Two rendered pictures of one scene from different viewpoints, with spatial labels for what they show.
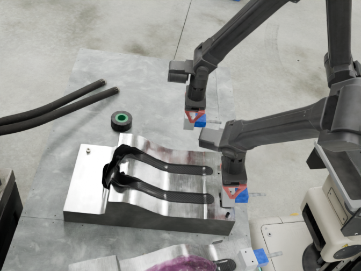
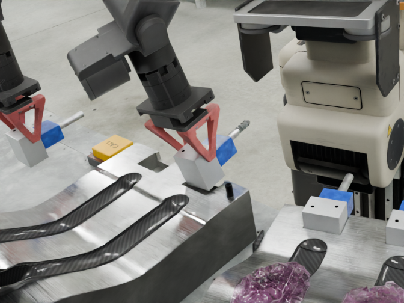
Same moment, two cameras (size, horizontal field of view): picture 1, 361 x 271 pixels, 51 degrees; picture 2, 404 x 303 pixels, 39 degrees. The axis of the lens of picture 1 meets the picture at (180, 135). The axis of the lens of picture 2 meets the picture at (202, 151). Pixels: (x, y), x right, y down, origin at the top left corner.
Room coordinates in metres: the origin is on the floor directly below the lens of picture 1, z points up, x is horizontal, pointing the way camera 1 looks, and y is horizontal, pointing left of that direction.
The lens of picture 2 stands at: (0.09, 0.17, 1.34)
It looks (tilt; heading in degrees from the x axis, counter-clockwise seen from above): 30 degrees down; 329
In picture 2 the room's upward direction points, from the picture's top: 11 degrees counter-clockwise
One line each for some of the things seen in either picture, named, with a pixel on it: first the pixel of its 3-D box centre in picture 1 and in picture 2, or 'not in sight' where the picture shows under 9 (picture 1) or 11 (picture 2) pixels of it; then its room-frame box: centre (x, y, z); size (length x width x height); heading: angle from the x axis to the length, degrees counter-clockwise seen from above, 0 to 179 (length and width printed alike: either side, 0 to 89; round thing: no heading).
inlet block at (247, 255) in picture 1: (261, 257); (336, 201); (0.54, -0.30, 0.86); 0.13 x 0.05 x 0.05; 115
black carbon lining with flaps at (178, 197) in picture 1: (159, 175); (59, 233); (0.71, 0.04, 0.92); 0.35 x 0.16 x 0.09; 98
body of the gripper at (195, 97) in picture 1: (196, 91); (2, 73); (0.96, -0.02, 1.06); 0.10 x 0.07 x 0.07; 7
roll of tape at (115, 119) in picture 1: (121, 121); not in sight; (1.00, 0.23, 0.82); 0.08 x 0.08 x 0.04
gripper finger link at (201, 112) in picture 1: (193, 109); (22, 115); (0.95, -0.03, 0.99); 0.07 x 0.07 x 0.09; 7
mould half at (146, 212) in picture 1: (153, 181); (56, 265); (0.72, 0.05, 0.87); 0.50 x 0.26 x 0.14; 98
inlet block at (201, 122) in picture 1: (202, 120); (50, 131); (0.96, -0.07, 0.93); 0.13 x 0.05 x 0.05; 97
